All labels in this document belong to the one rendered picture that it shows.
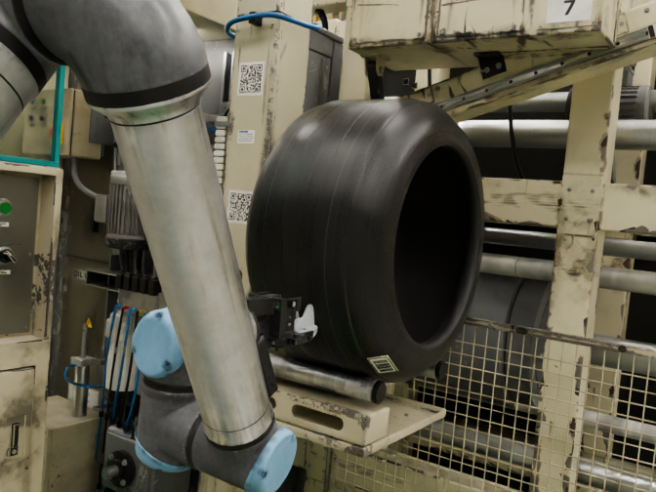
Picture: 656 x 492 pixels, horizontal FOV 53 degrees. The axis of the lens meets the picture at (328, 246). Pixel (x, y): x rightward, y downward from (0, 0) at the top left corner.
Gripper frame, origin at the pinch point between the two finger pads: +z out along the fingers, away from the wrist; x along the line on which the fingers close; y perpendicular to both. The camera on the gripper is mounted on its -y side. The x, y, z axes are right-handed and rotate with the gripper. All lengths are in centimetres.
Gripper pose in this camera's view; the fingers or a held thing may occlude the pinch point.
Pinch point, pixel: (310, 331)
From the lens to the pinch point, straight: 119.0
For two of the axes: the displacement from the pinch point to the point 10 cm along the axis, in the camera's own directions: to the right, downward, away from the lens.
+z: 5.6, 0.1, 8.3
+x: -8.3, -1.0, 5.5
